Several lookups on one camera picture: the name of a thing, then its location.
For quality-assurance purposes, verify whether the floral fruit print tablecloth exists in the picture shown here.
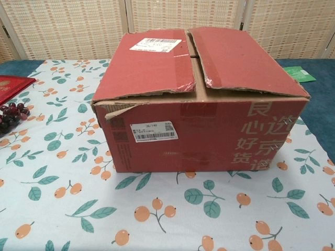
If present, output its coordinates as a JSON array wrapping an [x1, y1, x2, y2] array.
[[0, 59, 335, 251]]

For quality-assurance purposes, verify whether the red cardboard shipping box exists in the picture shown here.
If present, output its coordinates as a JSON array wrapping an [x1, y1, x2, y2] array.
[[91, 26, 311, 174]]

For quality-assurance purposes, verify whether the woven folding screen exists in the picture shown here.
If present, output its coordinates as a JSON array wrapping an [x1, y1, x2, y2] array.
[[0, 0, 335, 63]]

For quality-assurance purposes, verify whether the bunch of dark grapes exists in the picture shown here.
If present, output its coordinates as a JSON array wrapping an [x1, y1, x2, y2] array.
[[0, 102, 31, 133]]

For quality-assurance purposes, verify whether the red certificate folder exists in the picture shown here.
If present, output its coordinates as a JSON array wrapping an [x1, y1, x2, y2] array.
[[0, 75, 36, 105]]

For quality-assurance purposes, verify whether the green flat packet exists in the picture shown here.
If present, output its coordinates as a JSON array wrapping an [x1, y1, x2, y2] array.
[[284, 66, 317, 82]]

